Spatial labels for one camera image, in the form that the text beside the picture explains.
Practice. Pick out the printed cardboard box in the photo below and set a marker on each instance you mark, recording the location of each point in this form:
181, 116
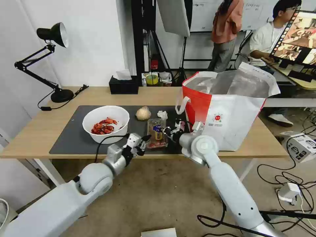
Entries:
300, 147

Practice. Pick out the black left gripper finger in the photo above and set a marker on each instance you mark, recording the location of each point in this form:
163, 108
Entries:
147, 138
144, 151

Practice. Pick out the red crayfish shells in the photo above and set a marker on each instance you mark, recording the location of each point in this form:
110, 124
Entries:
103, 127

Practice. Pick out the black metal rack post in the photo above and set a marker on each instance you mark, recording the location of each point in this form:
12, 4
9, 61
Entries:
138, 37

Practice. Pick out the black tissue box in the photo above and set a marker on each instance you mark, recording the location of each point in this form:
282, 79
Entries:
123, 86

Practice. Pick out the black light stand tripod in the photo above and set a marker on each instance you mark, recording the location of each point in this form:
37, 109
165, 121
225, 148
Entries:
184, 59

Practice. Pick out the white round bowl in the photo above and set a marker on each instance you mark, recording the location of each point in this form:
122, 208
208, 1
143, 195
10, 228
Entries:
108, 112

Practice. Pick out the wooden side desk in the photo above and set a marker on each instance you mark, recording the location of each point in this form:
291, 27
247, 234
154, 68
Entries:
298, 84

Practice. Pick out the yellow green tape roll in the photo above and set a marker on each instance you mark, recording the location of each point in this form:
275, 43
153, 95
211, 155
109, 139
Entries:
152, 80

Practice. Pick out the seated person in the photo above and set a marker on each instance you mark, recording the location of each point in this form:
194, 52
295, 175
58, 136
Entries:
264, 39

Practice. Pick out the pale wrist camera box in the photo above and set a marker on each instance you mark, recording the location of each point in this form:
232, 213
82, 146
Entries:
182, 125

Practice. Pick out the black desk lamp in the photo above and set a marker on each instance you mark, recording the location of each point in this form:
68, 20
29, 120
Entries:
58, 32

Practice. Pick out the white tissue sheet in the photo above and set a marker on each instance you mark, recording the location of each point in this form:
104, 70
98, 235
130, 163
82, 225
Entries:
123, 74

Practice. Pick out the computer monitor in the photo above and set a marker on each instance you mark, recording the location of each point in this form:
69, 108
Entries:
296, 37

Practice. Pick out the white softbox light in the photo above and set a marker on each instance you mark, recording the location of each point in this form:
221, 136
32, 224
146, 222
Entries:
174, 14

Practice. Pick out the crumpled brown paper ball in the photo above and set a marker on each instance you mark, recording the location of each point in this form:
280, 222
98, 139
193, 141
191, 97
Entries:
143, 113

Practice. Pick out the dark grey desk mat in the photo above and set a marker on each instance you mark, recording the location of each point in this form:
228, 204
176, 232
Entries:
71, 133

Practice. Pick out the whiteboard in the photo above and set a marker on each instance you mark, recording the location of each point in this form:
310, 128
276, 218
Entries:
254, 14

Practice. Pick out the white and red takeout bag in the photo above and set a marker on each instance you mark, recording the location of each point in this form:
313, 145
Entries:
237, 116

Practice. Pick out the clear plastic bag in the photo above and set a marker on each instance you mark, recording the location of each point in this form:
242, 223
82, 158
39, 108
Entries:
165, 77

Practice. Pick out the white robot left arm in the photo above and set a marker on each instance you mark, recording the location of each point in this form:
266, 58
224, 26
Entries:
56, 207

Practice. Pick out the standing person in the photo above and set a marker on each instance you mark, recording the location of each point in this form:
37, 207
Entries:
226, 27

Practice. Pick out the clear plastic food box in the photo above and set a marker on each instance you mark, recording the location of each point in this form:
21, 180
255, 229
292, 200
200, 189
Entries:
155, 130

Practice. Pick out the white table leg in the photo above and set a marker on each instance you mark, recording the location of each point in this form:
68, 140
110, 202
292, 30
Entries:
248, 170
50, 172

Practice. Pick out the pale robot front shell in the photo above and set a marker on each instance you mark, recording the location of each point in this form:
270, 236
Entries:
159, 232

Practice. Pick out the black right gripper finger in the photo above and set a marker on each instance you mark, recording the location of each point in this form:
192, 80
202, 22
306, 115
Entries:
166, 131
175, 124

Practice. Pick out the small white carton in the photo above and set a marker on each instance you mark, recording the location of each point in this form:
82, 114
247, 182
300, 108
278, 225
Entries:
143, 79

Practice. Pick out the crumpled white tissue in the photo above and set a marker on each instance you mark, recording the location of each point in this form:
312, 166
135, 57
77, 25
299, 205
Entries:
162, 114

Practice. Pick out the white power adapter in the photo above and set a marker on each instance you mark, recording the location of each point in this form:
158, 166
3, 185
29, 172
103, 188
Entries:
290, 192

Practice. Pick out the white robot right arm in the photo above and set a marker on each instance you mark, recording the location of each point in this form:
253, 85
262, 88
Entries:
227, 182

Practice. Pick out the white round bin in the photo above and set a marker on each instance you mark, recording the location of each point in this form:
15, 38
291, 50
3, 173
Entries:
3, 212

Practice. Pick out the red and black device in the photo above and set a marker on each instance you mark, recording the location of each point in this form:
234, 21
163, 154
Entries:
154, 64

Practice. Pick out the black office chair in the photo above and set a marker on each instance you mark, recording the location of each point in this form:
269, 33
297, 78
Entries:
243, 54

